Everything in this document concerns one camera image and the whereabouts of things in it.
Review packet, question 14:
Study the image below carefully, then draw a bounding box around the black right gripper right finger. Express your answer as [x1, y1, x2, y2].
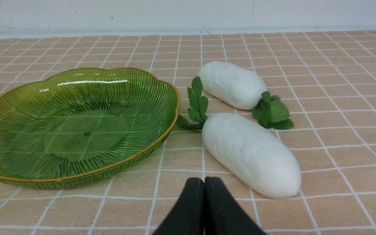
[204, 177, 266, 235]

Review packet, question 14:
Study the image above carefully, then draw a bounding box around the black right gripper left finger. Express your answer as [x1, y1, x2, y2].
[153, 178, 205, 235]

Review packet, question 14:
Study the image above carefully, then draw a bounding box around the white radish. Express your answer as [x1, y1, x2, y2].
[177, 76, 302, 199]
[197, 61, 294, 130]

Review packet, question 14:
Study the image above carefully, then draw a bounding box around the green glass plate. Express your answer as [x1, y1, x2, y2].
[0, 67, 180, 189]

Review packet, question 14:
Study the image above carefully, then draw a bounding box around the orange checked tablecloth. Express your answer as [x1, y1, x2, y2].
[0, 31, 376, 235]

